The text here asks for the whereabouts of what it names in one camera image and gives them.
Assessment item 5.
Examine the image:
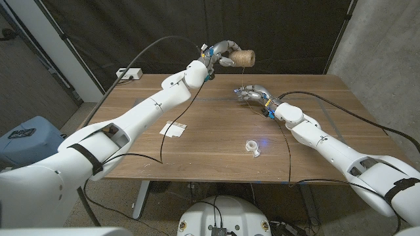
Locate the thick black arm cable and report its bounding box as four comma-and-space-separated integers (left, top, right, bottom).
76, 35, 203, 227
277, 90, 420, 153

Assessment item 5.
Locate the metal table leg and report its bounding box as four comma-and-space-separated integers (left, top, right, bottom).
132, 180, 152, 220
300, 185, 321, 227

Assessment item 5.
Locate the black floor fan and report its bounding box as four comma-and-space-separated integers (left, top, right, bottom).
149, 180, 172, 194

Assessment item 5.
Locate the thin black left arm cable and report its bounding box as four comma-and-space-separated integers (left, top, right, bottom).
81, 80, 206, 236

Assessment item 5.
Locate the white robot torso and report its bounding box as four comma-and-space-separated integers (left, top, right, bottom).
177, 195, 272, 236

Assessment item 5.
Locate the dark grey cloth mat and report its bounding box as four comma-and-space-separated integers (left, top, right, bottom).
32, 0, 358, 99

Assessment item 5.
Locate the blue plastic bin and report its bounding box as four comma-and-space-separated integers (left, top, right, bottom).
0, 115, 66, 168

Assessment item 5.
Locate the grey power strip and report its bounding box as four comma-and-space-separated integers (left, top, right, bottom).
269, 222, 308, 236

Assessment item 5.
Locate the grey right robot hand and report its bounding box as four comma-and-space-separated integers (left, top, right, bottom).
234, 84, 280, 109

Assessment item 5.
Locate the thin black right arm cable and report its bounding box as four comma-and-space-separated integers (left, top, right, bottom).
272, 117, 402, 236

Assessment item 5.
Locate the white sticker sheet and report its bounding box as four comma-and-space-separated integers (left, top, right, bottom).
159, 120, 188, 138

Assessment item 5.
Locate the white power outlet box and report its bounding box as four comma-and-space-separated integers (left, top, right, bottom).
116, 68, 144, 81

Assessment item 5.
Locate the black backdrop stand pole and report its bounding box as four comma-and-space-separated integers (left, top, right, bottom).
32, 0, 106, 96
323, 0, 359, 75

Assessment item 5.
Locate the black torso cable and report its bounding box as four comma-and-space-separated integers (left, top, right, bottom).
195, 195, 224, 227

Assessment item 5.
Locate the jute twine spool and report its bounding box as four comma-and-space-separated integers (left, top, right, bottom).
228, 49, 257, 68

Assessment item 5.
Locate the white robot chest panel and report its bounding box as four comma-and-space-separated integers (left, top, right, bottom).
0, 227, 134, 236

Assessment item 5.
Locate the clear tape dispenser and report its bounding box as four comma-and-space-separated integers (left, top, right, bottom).
245, 139, 261, 159

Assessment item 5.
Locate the grey marking tape strip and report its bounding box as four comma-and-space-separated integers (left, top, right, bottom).
316, 98, 345, 145

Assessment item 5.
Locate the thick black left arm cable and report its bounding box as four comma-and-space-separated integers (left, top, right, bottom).
76, 35, 203, 227

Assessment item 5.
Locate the black patterned card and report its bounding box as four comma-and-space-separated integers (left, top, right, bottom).
8, 128, 37, 140

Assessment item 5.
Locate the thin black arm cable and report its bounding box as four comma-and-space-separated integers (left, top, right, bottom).
272, 117, 402, 236
81, 80, 206, 236

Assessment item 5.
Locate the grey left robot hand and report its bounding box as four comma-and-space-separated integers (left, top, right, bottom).
198, 39, 242, 75

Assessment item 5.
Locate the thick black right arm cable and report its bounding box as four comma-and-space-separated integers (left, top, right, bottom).
277, 90, 420, 153

